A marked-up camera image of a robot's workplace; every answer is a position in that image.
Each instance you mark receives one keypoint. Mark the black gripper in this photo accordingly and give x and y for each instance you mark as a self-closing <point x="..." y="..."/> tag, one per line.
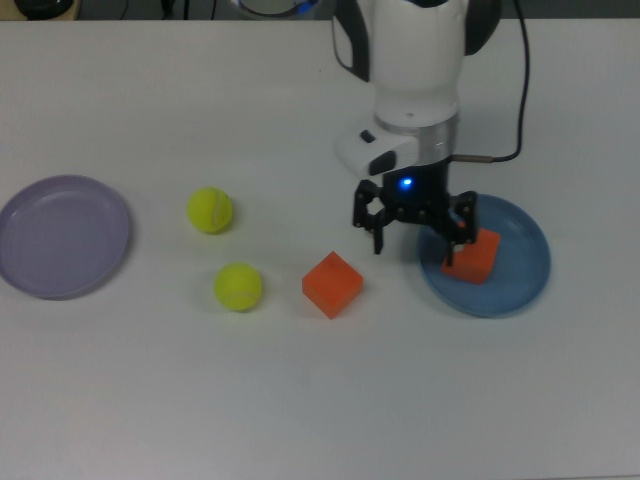
<point x="420" y="200"/>

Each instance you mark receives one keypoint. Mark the orange foam cube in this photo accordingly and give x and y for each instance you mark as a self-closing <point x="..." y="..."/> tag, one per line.
<point x="332" y="285"/>
<point x="477" y="260"/>

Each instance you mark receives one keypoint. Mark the yellow tennis ball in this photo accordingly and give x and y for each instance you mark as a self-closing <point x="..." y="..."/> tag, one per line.
<point x="207" y="212"/>
<point x="237" y="285"/>

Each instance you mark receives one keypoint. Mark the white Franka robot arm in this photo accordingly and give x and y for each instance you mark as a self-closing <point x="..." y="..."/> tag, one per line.
<point x="415" y="65"/>

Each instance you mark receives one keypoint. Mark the blue plate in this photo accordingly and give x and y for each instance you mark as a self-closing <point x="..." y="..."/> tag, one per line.
<point x="520" y="280"/>

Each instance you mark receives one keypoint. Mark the purple plate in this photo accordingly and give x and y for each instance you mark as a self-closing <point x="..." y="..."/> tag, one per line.
<point x="60" y="240"/>

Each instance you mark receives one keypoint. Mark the black round object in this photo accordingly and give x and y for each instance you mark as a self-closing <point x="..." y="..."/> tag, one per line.
<point x="42" y="6"/>

